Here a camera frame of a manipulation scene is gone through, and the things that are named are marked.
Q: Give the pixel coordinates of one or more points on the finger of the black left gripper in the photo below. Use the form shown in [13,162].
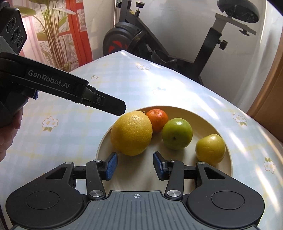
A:
[102,101]

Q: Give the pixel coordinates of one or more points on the yellow-green apple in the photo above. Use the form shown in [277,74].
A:
[210,149]

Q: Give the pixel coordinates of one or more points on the red patterned curtain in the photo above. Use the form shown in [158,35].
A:
[32,50]

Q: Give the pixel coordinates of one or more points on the wooden wardrobe panel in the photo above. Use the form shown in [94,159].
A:
[267,107]

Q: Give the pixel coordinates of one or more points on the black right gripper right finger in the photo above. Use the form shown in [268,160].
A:
[211,198]

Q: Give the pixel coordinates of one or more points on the large yellow orange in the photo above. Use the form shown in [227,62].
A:
[131,133]

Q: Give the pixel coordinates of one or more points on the beige round plate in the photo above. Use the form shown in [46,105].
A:
[137,173]

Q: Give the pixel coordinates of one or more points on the green apple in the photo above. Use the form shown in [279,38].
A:
[177,134]

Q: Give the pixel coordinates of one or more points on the person's left hand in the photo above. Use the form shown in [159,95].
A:
[9,132]

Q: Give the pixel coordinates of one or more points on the small orange mandarin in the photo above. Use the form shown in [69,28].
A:
[158,119]

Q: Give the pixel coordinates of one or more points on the green potted plant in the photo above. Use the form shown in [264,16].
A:
[53,32]

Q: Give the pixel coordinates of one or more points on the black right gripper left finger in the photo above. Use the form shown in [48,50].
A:
[59,196]

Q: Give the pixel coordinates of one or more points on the grey left camera box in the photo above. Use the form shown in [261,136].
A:
[13,34]

